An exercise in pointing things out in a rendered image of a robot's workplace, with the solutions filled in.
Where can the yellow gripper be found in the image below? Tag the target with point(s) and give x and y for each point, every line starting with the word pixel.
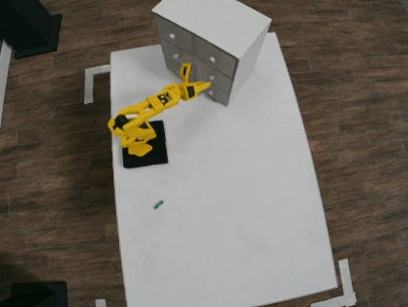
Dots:
pixel 190 90

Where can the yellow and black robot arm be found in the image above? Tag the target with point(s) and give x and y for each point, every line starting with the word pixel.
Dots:
pixel 135 139

